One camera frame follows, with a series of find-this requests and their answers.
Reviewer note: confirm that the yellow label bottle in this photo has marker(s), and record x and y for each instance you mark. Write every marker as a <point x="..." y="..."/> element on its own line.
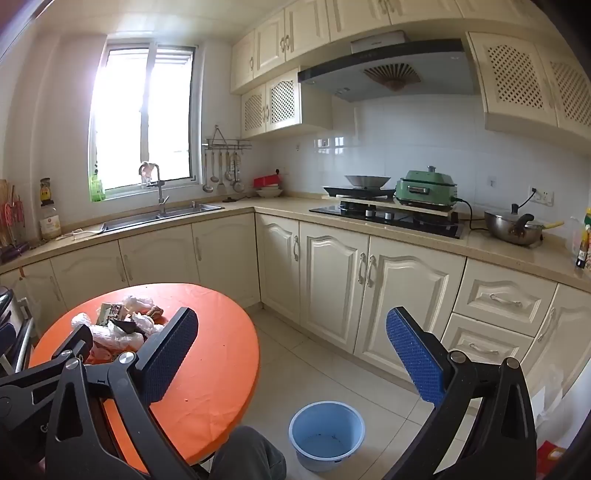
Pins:
<point x="45" y="191"/>

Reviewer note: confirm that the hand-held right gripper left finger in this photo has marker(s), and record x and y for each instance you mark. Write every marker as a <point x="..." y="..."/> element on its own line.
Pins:
<point x="168" y="355"/>

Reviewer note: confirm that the black plastic piece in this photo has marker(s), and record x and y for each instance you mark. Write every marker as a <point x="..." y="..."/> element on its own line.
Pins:
<point x="123" y="325"/>

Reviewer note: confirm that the kitchen window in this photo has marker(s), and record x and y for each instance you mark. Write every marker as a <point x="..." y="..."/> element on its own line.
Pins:
<point x="171" y="115"/>

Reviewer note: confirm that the steel pan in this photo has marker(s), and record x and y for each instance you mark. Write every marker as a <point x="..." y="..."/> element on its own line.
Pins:
<point x="367" y="181"/>

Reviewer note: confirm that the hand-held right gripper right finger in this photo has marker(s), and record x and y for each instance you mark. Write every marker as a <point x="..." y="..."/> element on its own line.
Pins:
<point x="413" y="355"/>

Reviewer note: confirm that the cream upper kitchen cabinet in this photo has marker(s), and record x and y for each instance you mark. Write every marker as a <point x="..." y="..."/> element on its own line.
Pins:
<point x="272" y="41"/>

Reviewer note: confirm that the steel skimmer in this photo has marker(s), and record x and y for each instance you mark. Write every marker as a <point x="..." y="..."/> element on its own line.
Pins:
<point x="229" y="175"/>

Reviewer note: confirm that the white power strip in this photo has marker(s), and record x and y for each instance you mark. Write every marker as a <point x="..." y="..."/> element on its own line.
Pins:
<point x="76" y="234"/>

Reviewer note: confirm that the white plastic wrapper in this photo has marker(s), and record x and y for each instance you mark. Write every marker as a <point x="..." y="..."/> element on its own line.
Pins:
<point x="147" y="324"/>

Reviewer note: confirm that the wooden cutting board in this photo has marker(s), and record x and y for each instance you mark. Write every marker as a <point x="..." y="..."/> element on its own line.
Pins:
<point x="3" y="203"/>

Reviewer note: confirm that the clear plastic wrapper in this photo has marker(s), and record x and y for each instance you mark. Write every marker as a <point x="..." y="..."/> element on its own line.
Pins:
<point x="82" y="319"/>

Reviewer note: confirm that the small black lid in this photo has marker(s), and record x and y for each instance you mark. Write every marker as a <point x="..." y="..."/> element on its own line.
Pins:
<point x="231" y="200"/>

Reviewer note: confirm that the pink wrapper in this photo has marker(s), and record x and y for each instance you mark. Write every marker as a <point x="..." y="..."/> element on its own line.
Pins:
<point x="99" y="354"/>

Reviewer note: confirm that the white bowl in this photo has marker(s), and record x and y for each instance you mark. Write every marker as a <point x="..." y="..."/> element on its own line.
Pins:
<point x="270" y="192"/>

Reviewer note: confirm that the person's right leg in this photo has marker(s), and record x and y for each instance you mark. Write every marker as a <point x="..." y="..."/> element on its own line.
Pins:
<point x="249" y="457"/>

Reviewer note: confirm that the pink cloth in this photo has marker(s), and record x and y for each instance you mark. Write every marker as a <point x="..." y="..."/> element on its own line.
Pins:
<point x="147" y="170"/>

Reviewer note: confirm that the white double wall socket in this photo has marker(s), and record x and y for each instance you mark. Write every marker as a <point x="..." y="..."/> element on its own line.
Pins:
<point x="545" y="197"/>

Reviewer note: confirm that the steel faucet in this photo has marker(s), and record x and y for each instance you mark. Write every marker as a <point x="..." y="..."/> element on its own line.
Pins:
<point x="160" y="194"/>

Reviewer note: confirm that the small white plastic bag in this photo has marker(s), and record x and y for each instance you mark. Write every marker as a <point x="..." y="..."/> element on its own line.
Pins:
<point x="137" y="302"/>

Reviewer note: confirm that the steel sink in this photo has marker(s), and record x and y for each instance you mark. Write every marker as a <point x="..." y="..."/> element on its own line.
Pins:
<point x="138" y="220"/>

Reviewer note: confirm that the steel ladle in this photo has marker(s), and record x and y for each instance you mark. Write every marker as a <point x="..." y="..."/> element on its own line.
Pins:
<point x="238" y="185"/>
<point x="207" y="188"/>

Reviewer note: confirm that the red knife rack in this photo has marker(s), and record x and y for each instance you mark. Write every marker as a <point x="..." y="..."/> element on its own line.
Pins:
<point x="14" y="212"/>

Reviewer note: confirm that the large cream cabinet drawer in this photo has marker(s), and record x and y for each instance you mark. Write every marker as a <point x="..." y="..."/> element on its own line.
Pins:
<point x="503" y="295"/>

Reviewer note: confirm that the black steel rice cooker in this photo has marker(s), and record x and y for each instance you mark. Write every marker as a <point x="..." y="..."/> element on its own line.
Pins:
<point x="3" y="300"/>

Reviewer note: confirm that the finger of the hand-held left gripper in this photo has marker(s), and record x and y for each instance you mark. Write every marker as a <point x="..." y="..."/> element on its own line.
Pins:
<point x="74" y="339"/>

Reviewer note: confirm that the glass jar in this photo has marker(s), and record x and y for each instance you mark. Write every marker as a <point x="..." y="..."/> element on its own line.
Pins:
<point x="50" y="224"/>

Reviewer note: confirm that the grey range hood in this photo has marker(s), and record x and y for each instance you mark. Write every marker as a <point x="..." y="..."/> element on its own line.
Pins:
<point x="341" y="74"/>

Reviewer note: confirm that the green electric hot pot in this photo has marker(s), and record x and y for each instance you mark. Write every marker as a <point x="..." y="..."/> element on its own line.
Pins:
<point x="427" y="189"/>

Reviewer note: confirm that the black glass gas hob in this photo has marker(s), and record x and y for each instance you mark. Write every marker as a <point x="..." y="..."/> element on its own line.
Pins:
<point x="415" y="225"/>

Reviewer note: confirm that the light blue plastic bucket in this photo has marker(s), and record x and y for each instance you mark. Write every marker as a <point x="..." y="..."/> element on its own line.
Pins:
<point x="323" y="443"/>

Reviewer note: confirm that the black induction cooker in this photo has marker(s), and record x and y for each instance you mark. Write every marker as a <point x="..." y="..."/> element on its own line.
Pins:
<point x="337" y="190"/>

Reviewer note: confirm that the printed paper carton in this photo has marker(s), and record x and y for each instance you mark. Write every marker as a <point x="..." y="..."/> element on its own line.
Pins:
<point x="110" y="313"/>

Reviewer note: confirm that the cream lower kitchen cabinet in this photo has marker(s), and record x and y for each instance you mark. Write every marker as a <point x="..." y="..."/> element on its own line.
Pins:
<point x="332" y="277"/>

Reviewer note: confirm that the orange round table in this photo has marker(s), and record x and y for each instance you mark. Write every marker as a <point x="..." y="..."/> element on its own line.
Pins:
<point x="217" y="360"/>

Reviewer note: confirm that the large whitish plastic bag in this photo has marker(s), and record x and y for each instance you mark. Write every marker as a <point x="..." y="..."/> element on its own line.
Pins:
<point x="113" y="340"/>

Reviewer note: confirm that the white storage trolley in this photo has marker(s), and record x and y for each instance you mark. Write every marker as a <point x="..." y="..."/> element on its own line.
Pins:
<point x="23" y="339"/>

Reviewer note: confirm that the cream kitchen cabinet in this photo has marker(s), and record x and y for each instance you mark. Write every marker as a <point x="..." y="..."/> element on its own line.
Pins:
<point x="272" y="41"/>
<point x="332" y="277"/>

